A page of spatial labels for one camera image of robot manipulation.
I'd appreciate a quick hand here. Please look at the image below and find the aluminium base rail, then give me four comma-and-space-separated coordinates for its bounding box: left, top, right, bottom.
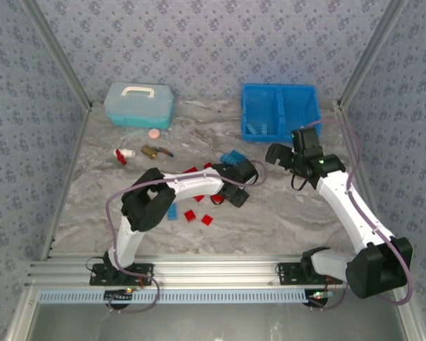
24, 252, 413, 288

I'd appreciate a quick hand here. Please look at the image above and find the teal storage box with handle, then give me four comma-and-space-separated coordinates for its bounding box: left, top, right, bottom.
103, 82, 175, 131

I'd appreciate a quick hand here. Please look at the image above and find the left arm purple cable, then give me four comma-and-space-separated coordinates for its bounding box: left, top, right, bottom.
104, 159, 269, 315

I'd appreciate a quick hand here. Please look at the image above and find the red and white bottle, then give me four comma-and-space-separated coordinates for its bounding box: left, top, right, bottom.
113, 148, 136, 166

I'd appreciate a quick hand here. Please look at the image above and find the aluminium side rail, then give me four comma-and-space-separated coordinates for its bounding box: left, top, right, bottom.
335, 102, 391, 259
40, 104, 93, 262

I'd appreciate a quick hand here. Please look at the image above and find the brass fitting with pen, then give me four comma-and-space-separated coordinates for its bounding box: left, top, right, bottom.
141, 144, 175, 160

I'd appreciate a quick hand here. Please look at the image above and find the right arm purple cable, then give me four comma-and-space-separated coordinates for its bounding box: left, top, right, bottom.
297, 119, 415, 313

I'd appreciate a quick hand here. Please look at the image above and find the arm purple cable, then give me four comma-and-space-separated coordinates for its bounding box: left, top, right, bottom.
297, 119, 415, 313
104, 159, 269, 315

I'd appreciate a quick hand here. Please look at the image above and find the aluminium corner post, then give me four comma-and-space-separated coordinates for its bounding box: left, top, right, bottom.
335, 0, 411, 109
19, 0, 93, 111

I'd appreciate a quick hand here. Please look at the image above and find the blue divided plastic bin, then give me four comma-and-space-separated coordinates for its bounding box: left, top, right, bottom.
241, 83, 322, 145

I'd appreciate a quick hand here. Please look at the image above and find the slotted pale blue cable duct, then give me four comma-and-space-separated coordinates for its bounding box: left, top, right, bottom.
38, 288, 309, 305

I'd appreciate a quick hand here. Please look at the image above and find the aluminium frame leg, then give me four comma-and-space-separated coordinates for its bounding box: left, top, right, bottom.
397, 296, 426, 341
5, 287, 40, 341

